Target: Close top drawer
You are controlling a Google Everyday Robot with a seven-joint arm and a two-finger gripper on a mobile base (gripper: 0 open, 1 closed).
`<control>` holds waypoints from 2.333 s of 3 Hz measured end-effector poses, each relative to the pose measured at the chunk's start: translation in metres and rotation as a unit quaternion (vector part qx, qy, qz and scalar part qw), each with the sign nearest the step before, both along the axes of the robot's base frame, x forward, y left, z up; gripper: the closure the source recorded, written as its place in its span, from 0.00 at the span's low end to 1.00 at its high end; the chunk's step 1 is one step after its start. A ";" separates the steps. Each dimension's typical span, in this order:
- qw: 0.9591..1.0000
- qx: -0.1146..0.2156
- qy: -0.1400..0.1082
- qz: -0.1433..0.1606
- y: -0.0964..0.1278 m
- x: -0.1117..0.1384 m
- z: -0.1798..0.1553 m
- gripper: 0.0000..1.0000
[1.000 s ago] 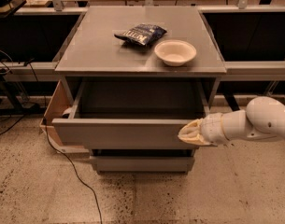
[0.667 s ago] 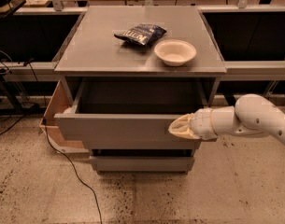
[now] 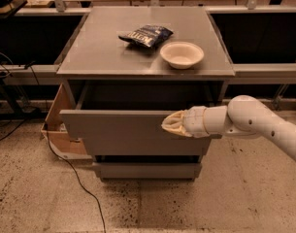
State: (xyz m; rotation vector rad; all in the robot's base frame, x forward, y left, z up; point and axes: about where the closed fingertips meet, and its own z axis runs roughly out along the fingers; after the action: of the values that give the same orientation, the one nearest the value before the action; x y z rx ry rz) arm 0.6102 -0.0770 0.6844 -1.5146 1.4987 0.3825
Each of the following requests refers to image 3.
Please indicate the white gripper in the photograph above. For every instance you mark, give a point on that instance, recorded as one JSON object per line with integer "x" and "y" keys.
{"x": 194, "y": 122}

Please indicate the grey top drawer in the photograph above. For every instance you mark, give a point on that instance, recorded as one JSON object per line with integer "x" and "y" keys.
{"x": 124, "y": 118}

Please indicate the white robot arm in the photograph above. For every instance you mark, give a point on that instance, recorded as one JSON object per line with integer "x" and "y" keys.
{"x": 244, "y": 116}

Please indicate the grey drawer cabinet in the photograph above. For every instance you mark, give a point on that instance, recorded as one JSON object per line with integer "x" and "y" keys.
{"x": 99, "y": 55}

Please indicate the white bowl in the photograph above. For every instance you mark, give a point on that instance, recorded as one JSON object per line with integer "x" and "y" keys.
{"x": 181, "y": 55}

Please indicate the dark blue chip bag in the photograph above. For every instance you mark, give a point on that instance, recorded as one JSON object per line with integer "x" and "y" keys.
{"x": 147, "y": 36}

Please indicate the wooden box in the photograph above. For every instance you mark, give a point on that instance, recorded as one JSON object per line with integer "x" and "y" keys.
{"x": 55, "y": 132}

